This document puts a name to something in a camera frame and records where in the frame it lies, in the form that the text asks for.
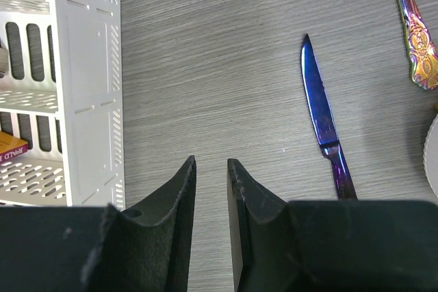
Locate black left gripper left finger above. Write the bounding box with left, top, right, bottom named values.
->
left=1, top=156, right=196, bottom=291

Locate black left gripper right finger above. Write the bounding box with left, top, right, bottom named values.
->
left=227, top=159, right=437, bottom=291

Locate white round divided container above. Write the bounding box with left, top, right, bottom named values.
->
left=423, top=116, right=438, bottom=196

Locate white plastic file organizer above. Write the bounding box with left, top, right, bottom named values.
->
left=1, top=0, right=125, bottom=209

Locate blue metallic knife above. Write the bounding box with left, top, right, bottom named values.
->
left=300, top=34, right=357, bottom=200

